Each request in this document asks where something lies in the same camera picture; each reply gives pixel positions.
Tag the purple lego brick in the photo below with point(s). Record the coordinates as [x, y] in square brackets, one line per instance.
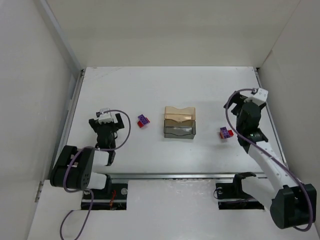
[143, 120]
[224, 133]

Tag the grey transparent container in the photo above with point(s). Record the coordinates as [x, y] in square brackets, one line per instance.
[179, 130]

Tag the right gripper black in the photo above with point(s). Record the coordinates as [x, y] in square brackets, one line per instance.
[237, 103]

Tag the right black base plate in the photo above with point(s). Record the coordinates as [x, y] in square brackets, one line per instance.
[229, 198]

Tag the aluminium front rail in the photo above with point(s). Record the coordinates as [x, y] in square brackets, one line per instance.
[175, 176]

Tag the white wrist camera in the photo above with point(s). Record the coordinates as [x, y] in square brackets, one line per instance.
[104, 116]
[258, 96]

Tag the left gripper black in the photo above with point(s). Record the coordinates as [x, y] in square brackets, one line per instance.
[106, 125]

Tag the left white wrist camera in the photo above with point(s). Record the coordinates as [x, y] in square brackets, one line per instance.
[104, 116]

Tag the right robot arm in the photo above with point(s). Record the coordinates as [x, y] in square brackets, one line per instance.
[291, 203]

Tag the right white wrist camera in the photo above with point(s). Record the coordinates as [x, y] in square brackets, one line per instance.
[258, 96]

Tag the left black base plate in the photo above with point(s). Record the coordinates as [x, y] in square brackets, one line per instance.
[112, 198]

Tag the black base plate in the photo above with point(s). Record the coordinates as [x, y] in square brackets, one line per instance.
[112, 198]
[229, 198]

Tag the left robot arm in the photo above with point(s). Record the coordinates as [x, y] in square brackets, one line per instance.
[73, 168]

